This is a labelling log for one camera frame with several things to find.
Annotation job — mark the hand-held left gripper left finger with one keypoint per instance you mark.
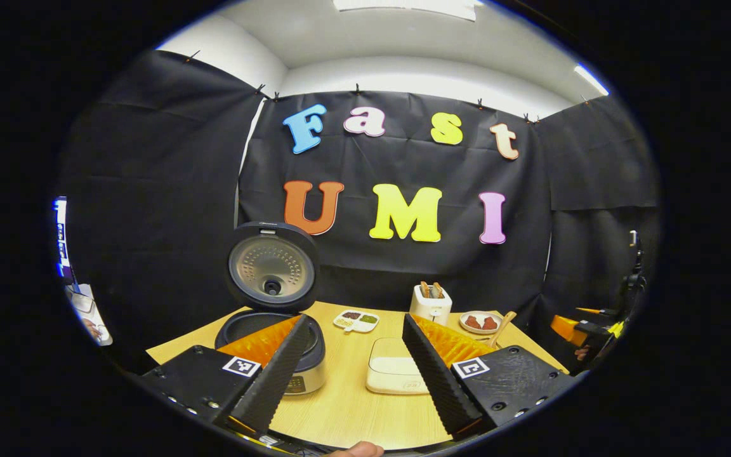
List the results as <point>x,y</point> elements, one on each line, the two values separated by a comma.
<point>276,374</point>

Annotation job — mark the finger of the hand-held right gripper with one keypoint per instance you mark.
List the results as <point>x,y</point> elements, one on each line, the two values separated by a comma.
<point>565,329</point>

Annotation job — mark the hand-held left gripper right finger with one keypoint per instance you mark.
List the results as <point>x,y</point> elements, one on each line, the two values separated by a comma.
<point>432,374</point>

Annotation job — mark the wooden spoon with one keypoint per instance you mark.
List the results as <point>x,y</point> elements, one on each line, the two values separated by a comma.
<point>504,325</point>

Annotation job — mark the black and silver rice cooker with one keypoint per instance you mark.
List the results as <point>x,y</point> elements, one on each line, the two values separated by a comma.
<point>273,266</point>

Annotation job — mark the white round plate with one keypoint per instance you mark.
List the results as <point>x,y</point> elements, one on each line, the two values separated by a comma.
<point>476,331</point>

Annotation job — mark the white toaster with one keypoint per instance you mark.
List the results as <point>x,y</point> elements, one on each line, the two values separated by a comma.
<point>430,311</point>

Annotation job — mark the red meat piece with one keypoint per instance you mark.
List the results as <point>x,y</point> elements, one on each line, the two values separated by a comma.
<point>473,322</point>
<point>490,323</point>

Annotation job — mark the toast slice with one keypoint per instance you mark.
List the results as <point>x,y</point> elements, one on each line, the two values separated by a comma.
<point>424,290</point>
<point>438,291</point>

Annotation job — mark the white divided bean dish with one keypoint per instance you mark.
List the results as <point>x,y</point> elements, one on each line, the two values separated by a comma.
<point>356,320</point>

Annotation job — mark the white side desk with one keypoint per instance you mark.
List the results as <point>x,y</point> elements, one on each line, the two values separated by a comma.
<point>89,317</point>

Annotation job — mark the narrow ceiling light strip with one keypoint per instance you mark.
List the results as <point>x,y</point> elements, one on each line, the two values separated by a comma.
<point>591,79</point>

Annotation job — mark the computer monitor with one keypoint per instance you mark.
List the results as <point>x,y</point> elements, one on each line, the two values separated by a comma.
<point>63,241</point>

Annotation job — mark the wide ceiling light panel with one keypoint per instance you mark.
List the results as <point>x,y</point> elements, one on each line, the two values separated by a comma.
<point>403,6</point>

